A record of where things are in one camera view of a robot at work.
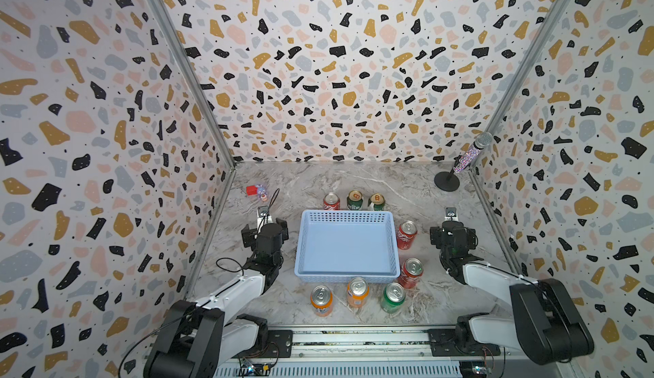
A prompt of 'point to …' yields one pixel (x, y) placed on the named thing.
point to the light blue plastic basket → (336, 245)
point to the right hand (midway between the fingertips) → (454, 227)
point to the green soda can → (392, 298)
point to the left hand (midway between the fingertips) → (265, 222)
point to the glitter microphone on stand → (446, 181)
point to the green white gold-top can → (378, 201)
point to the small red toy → (258, 190)
